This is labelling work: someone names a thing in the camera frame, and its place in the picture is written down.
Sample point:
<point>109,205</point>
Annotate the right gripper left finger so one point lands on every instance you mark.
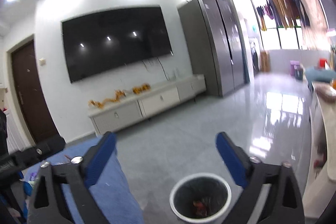
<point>48,203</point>

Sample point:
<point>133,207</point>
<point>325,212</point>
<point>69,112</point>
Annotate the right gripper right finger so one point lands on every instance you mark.
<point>283,203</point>

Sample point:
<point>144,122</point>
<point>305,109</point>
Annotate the red snack wrapper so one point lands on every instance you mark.
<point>202,207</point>

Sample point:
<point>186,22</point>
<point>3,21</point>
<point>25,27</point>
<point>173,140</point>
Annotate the white trash bin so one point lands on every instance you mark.
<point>193,188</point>

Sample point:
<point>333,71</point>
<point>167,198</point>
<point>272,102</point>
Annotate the white coffee table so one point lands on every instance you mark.
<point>320,185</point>

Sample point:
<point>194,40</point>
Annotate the dark brown door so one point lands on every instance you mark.
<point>29,92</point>

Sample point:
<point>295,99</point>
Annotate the white grey TV cabinet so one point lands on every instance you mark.
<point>136,108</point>

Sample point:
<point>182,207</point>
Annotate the teal sofa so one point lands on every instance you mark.
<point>313,74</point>

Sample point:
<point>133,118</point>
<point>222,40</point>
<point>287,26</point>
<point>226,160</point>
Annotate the purple storage box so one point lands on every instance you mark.
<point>294,64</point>

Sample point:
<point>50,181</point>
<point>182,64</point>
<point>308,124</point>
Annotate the golden dragon ornament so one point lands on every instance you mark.
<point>120,95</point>

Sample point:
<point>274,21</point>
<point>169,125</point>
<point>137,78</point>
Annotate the grey tall wardrobe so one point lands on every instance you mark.
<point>214,45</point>

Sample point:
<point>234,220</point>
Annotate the hanging clothes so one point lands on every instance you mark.
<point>306,14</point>

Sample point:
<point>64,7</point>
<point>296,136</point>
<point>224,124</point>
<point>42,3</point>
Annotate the white wall switch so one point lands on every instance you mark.
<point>42,61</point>

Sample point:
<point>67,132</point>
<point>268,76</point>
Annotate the black wall television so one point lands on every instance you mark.
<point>105,40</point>

